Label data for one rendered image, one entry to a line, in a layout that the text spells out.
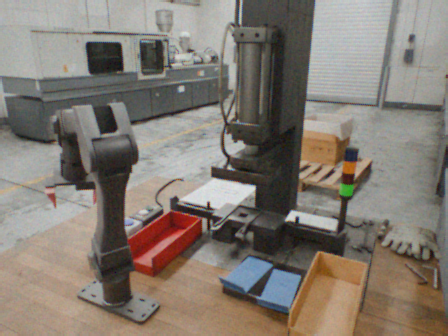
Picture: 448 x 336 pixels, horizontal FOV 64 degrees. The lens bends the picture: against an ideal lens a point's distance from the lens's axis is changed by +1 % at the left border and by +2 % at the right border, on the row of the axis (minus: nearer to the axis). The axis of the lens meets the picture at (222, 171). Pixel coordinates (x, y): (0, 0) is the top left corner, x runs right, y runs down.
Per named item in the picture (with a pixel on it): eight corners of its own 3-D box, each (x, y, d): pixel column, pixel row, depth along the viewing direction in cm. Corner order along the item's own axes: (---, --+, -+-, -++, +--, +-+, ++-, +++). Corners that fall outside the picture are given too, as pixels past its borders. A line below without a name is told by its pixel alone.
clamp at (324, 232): (281, 246, 107) (284, 216, 104) (285, 241, 110) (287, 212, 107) (332, 259, 101) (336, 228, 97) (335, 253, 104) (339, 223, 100)
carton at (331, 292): (286, 342, 74) (289, 311, 71) (314, 276, 95) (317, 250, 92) (351, 367, 68) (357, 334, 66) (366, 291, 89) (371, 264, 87)
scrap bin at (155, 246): (118, 265, 97) (116, 246, 95) (171, 226, 118) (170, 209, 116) (154, 277, 92) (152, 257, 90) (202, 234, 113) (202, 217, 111)
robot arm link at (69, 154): (58, 154, 93) (57, 130, 89) (81, 152, 96) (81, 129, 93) (65, 168, 88) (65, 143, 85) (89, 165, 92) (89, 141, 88)
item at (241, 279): (217, 286, 86) (217, 275, 85) (249, 257, 98) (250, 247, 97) (241, 297, 82) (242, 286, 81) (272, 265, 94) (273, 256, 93)
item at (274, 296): (255, 308, 79) (256, 297, 78) (273, 270, 92) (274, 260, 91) (287, 317, 76) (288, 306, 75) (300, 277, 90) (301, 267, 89)
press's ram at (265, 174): (209, 187, 104) (208, 83, 94) (244, 163, 126) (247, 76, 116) (266, 199, 96) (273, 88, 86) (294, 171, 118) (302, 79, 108)
